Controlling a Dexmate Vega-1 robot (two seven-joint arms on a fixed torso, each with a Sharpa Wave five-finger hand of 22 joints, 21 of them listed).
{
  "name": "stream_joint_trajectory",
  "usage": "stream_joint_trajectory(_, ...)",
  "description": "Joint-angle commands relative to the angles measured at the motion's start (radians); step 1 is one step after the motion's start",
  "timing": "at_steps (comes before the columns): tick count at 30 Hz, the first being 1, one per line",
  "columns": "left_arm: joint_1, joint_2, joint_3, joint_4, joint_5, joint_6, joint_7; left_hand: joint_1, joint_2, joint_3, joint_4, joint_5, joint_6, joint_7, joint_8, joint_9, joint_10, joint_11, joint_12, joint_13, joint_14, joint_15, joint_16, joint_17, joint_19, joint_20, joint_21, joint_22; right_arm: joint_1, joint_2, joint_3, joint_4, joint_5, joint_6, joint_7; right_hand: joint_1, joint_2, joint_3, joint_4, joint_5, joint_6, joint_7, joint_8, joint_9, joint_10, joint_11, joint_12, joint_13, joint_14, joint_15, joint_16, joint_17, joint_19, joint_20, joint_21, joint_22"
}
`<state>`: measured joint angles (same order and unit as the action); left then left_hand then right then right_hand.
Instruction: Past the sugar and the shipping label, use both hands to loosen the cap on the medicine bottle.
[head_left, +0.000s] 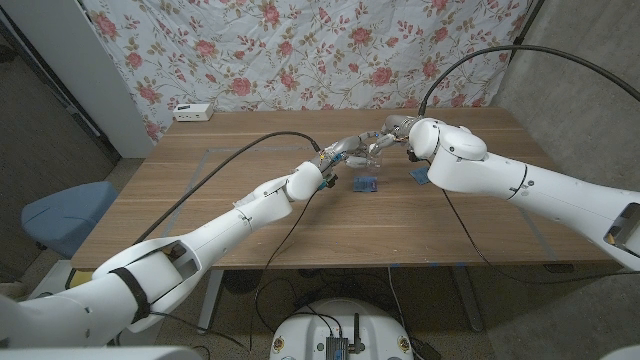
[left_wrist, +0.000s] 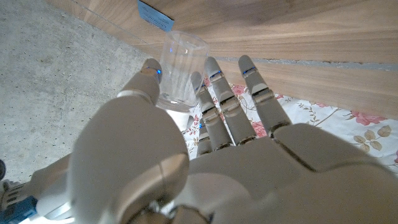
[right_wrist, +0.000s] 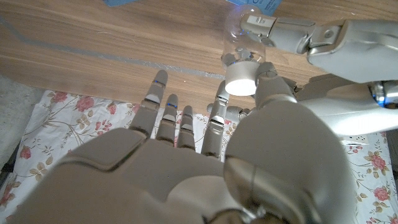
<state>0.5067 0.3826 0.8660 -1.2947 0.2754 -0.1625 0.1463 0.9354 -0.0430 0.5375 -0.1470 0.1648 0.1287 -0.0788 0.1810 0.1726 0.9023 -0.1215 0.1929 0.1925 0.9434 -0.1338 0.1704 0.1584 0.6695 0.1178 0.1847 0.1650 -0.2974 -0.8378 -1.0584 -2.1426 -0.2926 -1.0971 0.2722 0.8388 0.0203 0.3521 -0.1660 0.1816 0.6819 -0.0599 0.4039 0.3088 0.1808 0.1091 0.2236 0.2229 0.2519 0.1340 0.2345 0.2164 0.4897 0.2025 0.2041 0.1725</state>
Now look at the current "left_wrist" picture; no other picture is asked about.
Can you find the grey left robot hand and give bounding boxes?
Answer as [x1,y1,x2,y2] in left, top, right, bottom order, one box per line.
[67,54,398,224]

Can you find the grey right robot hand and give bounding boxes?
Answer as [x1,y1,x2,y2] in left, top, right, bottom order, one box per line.
[0,114,195,224]

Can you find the clear plastic medicine bottle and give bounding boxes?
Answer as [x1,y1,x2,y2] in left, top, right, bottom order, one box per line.
[157,30,210,110]

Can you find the blue sugar packet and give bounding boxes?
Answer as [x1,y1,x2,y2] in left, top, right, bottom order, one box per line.
[137,0,175,32]

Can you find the floral backdrop cloth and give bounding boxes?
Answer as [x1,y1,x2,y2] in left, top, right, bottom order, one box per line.
[182,77,398,170]

